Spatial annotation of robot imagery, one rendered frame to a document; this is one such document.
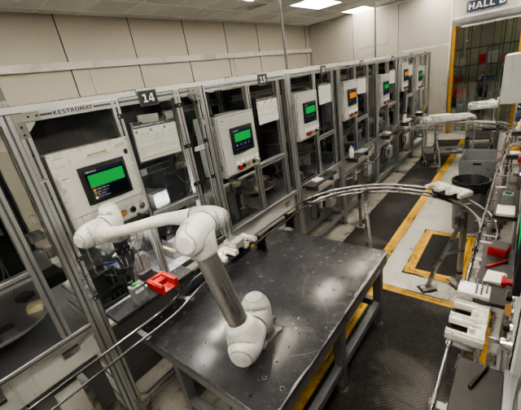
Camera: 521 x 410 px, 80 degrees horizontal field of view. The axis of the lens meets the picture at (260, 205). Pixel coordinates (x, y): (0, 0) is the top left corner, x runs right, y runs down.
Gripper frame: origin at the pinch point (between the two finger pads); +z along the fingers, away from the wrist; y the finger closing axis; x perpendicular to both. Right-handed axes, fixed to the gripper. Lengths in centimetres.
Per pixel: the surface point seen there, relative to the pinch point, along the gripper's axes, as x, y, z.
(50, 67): -362, -134, -150
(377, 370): 104, -95, 111
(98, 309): -10.6, 19.3, 16.8
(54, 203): -11, 19, -48
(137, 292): 3.0, 1.3, 12.7
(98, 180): -7, -3, -53
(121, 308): -5.0, 9.9, 21.2
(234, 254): 10, -70, 26
